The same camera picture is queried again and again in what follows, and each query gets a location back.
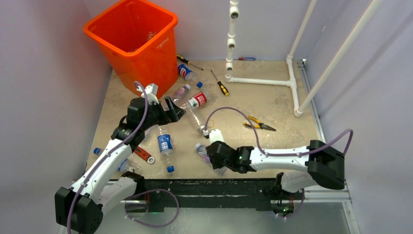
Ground blue label bottle standing cap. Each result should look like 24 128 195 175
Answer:
157 126 175 173

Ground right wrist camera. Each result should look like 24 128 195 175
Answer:
203 129 225 144

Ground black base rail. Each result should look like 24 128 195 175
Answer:
113 171 307 213

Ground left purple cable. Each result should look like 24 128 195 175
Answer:
67 80 150 234

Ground red label Nongfu bottle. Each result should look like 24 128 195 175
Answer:
180 91 210 110

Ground yellow black pliers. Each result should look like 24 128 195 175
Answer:
243 116 276 131

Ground orange plastic bin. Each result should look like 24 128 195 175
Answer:
83 0 178 98

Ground white PVC pipe frame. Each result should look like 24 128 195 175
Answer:
223 0 385 117

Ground red blue small screwdriver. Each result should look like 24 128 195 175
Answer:
235 57 256 61

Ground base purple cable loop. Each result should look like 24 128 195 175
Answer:
124 189 180 229

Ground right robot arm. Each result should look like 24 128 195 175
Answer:
206 140 345 198

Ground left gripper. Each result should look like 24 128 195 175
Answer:
141 96 185 130

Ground black yellow short screwdriver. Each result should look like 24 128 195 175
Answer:
210 70 229 96

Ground black yellow long screwdriver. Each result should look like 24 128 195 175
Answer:
176 54 204 71

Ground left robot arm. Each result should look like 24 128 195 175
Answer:
55 97 186 234

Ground red adjustable wrench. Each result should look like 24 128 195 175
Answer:
134 146 155 164

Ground aluminium frame rail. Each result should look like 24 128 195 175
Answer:
297 59 352 204

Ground purple label front bottle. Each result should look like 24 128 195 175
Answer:
195 143 226 176

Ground clear jar silver lid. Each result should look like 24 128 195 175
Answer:
186 108 206 134

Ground Pepsi bottle near bin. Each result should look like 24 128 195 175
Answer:
177 64 195 80

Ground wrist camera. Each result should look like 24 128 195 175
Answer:
141 83 159 105
203 129 225 144

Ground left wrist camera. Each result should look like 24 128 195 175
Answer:
141 83 159 105

